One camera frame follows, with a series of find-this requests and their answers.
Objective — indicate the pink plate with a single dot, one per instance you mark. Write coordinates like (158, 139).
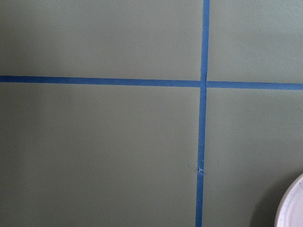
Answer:
(290, 209)

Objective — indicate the long blue tape strip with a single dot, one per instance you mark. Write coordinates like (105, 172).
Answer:
(202, 114)

